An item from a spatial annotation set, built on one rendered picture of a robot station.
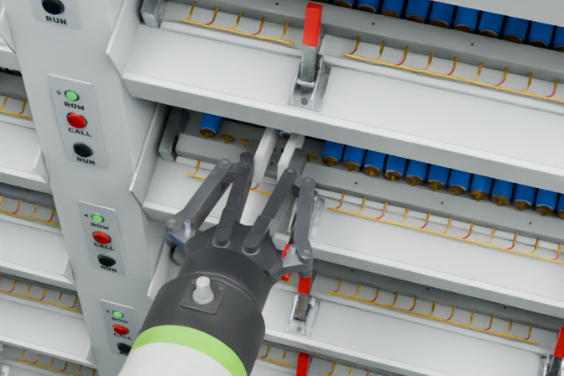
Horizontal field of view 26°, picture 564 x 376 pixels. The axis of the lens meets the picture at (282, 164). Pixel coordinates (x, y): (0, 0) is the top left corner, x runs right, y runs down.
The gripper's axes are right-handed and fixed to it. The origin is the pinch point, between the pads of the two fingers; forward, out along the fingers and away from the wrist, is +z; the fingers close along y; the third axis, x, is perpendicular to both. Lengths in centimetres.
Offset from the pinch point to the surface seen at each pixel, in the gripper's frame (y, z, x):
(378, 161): -8.8, 4.0, 2.5
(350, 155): -6.0, 3.9, 2.5
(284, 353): -0.1, 9.4, 41.2
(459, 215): -17.2, 0.6, 3.9
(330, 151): -4.1, 3.9, 2.5
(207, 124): 8.1, 4.0, 2.5
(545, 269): -25.9, -0.5, 7.2
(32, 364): 36, 13, 61
